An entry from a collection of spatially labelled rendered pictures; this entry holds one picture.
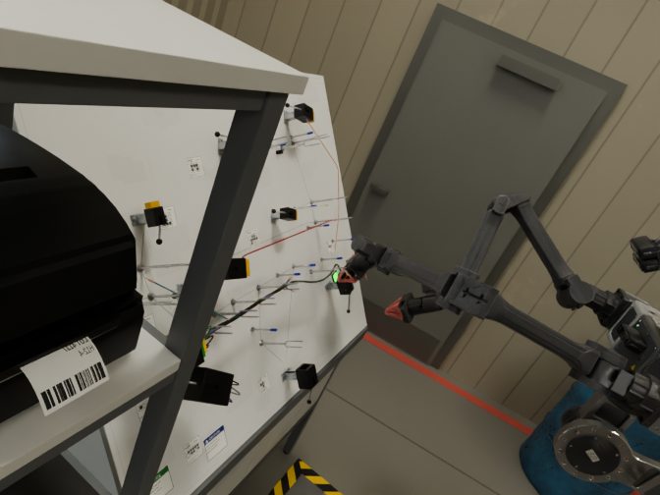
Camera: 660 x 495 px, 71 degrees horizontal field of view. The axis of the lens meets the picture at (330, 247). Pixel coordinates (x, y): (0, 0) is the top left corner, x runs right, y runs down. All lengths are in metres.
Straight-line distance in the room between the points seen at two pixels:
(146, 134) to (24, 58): 0.85
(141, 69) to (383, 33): 2.86
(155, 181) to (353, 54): 2.27
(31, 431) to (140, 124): 0.74
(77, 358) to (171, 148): 0.73
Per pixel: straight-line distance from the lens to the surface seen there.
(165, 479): 1.19
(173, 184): 1.16
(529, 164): 3.05
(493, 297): 1.09
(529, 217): 1.74
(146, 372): 0.63
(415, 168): 3.10
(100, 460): 1.36
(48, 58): 0.31
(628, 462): 1.67
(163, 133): 1.18
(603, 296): 1.75
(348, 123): 3.22
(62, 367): 0.53
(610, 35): 3.11
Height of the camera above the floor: 1.92
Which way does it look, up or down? 25 degrees down
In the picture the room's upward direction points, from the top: 24 degrees clockwise
